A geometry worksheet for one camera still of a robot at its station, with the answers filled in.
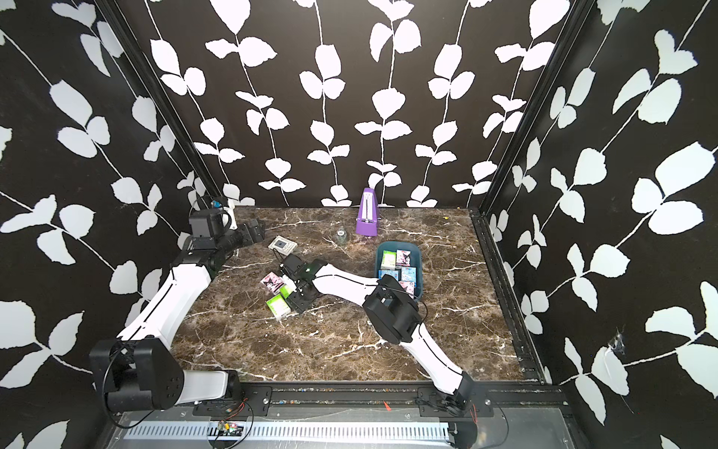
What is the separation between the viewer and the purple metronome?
1.03 m

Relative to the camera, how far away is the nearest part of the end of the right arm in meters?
0.69

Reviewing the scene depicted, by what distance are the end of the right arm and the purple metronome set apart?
1.20 ft
